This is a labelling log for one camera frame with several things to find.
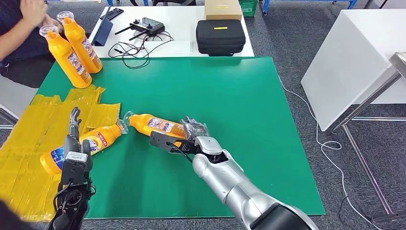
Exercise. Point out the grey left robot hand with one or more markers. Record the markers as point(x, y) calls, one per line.
point(76, 146)

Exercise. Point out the person's right hand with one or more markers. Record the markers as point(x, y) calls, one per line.
point(33, 11)

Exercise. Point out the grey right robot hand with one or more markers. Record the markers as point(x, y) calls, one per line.
point(196, 129)

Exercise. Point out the person's left hand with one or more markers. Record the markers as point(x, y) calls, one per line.
point(52, 21)

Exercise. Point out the orange detergent bottle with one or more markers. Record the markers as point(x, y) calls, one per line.
point(60, 54)
point(84, 47)
point(139, 122)
point(104, 136)

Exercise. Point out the person's right forearm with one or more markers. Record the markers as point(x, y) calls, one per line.
point(16, 41)

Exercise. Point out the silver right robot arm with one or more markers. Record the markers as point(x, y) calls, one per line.
point(234, 187)

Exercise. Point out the green table mat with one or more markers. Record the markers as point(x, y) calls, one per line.
point(206, 95)

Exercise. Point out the yellow tape patch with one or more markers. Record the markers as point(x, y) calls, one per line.
point(31, 127)

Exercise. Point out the dark blue tablet cover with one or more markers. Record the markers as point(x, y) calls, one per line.
point(102, 33)

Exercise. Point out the black phone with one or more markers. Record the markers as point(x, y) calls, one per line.
point(112, 14)

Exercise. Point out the person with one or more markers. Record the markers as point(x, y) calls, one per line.
point(19, 74)

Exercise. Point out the grey side table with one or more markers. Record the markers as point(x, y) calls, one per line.
point(12, 95)

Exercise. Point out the black carrying case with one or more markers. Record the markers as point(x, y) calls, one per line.
point(219, 41)

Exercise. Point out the black remote controller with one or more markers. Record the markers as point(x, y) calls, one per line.
point(148, 27)

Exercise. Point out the black robot body part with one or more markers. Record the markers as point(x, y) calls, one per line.
point(9, 219)

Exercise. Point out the cardboard box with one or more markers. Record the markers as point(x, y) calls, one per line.
point(222, 9)

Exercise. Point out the green plastic crate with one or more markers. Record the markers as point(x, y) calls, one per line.
point(248, 8)

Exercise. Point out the white side table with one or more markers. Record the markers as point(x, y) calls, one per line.
point(349, 63)

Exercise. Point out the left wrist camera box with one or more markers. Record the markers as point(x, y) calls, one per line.
point(74, 168)

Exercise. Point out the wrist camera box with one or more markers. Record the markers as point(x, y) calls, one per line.
point(74, 168)
point(161, 141)

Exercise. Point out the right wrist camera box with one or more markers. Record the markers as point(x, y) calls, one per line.
point(161, 141)

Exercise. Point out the blue metal frame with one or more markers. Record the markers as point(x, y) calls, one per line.
point(108, 2)
point(265, 6)

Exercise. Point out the silver metal frame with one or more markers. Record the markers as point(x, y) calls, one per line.
point(365, 102)

